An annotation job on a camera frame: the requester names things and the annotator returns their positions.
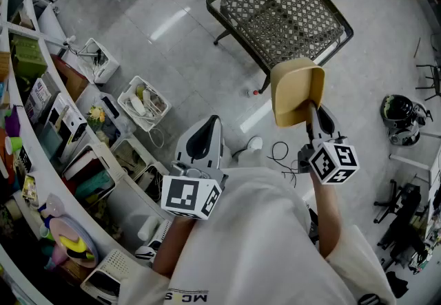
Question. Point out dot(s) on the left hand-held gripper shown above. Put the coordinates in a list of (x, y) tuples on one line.
[(181, 195)]

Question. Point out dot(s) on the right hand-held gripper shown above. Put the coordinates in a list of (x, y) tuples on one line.
[(334, 164)]

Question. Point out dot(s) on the yellow square bowl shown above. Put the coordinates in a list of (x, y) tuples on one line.
[(293, 90)]

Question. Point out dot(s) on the person's right forearm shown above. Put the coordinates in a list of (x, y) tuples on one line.
[(327, 217)]

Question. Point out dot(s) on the person's left forearm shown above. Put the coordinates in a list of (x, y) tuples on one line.
[(172, 248)]

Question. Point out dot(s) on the white basket with plant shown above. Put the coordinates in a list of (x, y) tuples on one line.
[(153, 181)]

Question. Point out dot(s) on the small red cap bottle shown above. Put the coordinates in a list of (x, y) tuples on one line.
[(251, 93)]

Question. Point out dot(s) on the white basket with dark mat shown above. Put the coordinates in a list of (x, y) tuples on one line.
[(129, 157)]

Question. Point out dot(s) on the black round appliance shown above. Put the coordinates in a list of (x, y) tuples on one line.
[(399, 112)]

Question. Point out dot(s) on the clear storage bin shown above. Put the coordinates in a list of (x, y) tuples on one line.
[(117, 124)]

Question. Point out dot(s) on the white side desk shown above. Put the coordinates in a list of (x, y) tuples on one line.
[(410, 160)]

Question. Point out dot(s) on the small white perforated basket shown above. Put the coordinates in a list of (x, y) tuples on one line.
[(164, 233)]

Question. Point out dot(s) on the white paper roll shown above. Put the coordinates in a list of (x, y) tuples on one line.
[(147, 228)]

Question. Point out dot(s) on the dark wicker table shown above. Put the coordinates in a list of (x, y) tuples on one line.
[(293, 21)]

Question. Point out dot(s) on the yellow flower bouquet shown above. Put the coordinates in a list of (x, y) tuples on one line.
[(96, 114)]

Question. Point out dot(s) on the person's white shirt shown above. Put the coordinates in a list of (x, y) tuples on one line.
[(255, 245)]

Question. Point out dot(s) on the teal cloth item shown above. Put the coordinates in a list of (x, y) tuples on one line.
[(93, 184)]

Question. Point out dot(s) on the black office chair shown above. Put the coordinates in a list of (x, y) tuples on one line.
[(403, 214)]

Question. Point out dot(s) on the white basket with tools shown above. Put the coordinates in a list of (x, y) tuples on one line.
[(103, 69)]

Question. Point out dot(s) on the black and white shoe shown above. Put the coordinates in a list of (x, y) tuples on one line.
[(144, 252)]

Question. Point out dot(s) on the white printed appliance box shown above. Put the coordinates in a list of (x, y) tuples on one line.
[(67, 121)]

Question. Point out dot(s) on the brown cardboard box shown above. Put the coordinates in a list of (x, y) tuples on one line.
[(72, 76)]

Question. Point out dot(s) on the white curved shelf unit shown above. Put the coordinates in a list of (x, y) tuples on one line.
[(48, 179)]

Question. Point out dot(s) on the pink plate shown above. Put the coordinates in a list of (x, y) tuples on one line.
[(60, 228)]

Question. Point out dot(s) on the green plastic cup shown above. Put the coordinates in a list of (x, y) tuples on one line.
[(13, 144)]

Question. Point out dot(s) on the green box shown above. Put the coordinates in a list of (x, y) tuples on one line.
[(27, 55)]

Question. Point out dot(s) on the black metal chair frame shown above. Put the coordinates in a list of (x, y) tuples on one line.
[(435, 78)]

